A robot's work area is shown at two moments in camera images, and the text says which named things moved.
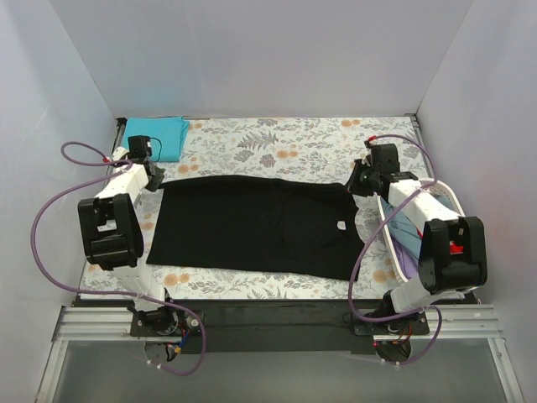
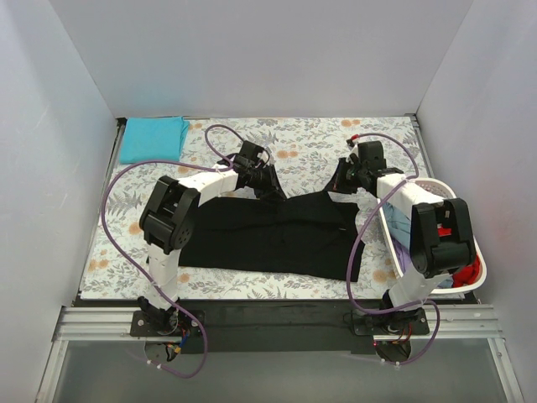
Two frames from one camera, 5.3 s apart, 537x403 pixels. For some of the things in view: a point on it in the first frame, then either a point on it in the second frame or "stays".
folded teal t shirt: (166, 134) stays
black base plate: (271, 325) stays
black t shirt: (294, 227) stays
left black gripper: (155, 176) → (268, 180)
